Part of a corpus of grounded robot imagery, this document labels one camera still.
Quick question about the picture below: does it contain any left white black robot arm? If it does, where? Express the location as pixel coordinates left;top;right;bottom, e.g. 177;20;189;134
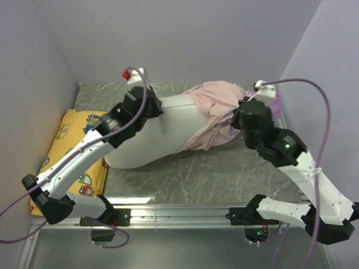
22;86;163;225

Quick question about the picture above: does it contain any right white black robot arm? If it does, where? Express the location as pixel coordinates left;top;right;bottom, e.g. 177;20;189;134
226;100;358;245

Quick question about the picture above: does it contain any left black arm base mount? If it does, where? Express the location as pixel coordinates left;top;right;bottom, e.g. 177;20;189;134
79;208;131;249

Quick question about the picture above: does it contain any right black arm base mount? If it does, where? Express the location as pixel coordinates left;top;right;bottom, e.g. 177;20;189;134
225;207;282;247

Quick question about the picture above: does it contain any white pillow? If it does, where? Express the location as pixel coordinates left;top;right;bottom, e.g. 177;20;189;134
105;94;209;169

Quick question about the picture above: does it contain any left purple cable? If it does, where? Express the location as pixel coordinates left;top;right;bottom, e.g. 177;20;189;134
0;66;148;249

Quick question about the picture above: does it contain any yellow car print pillow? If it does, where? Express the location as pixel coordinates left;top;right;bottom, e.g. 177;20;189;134
30;109;110;218

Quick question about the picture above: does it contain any right side aluminium rail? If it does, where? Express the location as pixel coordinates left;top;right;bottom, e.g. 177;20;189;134
278;112;288;129

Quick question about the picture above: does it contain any purple princess print pillowcase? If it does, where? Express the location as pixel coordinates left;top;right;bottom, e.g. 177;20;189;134
176;80;282;154

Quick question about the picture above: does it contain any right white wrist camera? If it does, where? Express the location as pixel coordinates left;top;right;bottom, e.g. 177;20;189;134
249;80;277;106

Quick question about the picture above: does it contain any aluminium rail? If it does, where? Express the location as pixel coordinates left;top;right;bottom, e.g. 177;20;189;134
30;203;309;230
278;112;288;129

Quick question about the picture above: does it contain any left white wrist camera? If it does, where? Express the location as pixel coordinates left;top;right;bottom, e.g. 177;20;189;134
122;67;148;87

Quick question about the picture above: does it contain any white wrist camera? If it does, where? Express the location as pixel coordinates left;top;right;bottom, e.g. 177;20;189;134
249;80;277;106
122;67;148;87

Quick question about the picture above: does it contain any front aluminium rail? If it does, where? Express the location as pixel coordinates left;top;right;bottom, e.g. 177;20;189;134
30;203;309;230

